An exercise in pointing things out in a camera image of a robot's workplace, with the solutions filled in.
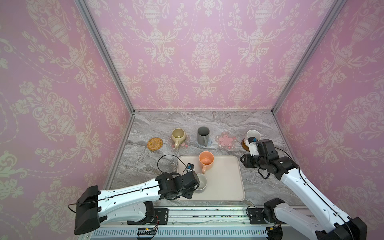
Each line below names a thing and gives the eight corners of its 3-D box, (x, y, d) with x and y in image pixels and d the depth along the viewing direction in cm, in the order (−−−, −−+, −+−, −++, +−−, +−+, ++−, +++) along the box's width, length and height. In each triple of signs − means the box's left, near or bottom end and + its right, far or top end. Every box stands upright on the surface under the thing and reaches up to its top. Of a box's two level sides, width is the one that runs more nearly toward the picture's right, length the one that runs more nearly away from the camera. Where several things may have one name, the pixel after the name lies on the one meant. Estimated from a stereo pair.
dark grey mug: (197, 149, 101) (198, 139, 91) (197, 137, 107) (197, 126, 98) (209, 149, 101) (210, 139, 91) (208, 137, 107) (209, 126, 98)
